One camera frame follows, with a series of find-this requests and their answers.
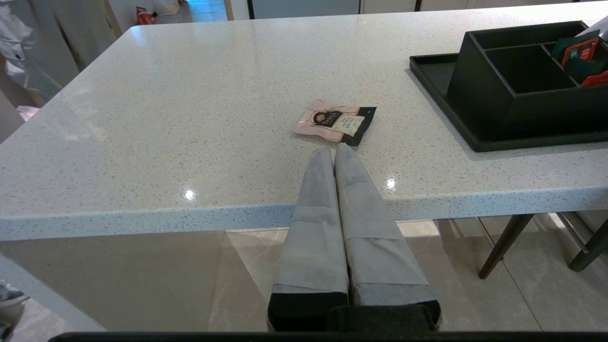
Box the red bag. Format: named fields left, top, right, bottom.
left=135, top=6, right=157, bottom=26

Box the grey cabinet door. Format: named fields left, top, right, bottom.
left=362, top=0, right=418, bottom=14

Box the black divided organizer box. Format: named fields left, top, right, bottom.
left=447, top=20, right=608, bottom=142

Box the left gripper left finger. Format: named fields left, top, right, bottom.
left=267, top=147, right=350, bottom=332

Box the white tea bag packet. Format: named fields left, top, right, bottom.
left=293, top=99, right=377, bottom=146

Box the red orange packet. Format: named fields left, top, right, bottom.
left=580, top=70, right=608, bottom=87

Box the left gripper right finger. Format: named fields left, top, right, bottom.
left=334, top=142, right=442, bottom=331

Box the dark green and red box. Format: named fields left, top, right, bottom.
left=551, top=29, right=608, bottom=84

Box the black serving tray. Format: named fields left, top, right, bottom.
left=409, top=52, right=608, bottom=153

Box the white plastic bag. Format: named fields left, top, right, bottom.
left=152, top=0, right=181, bottom=16

